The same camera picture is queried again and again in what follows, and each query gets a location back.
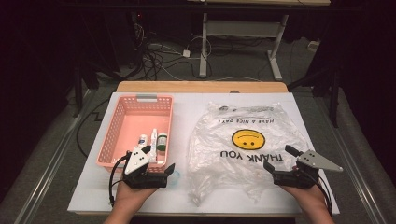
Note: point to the white metal desk frame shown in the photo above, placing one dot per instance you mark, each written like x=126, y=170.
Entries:
x=204, y=46

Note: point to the black stand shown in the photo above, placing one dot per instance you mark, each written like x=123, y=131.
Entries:
x=333, y=93
x=77, y=90

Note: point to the white toothpaste tube red band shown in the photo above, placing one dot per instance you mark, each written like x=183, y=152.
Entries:
x=153, y=137

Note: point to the white power adapter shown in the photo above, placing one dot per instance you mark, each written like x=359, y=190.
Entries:
x=186, y=53

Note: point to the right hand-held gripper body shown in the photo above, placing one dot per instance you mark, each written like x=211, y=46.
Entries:
x=295, y=179

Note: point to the pink perforated plastic basket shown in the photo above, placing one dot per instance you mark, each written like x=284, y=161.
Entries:
x=137, y=124

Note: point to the wooden table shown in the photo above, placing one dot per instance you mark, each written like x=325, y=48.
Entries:
x=202, y=87

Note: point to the small white dropper bottle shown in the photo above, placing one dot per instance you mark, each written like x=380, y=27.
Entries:
x=143, y=140

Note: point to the clear plastic bag yellow smiley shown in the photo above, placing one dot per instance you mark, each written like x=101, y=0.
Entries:
x=218, y=149

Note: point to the person's right hand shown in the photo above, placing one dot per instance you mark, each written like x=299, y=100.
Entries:
x=311, y=200

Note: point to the metal floor rail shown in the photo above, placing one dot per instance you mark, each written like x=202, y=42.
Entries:
x=351, y=168
x=53, y=168

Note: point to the white board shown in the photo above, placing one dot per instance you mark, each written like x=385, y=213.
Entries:
x=183, y=130

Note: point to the small white floor box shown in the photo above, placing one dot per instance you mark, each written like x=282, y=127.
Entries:
x=313, y=45

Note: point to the person's left hand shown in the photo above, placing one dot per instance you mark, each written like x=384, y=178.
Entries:
x=130, y=199

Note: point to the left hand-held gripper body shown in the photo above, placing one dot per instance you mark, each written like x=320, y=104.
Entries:
x=146, y=180

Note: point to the white jar green label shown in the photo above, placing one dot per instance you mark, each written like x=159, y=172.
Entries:
x=162, y=141

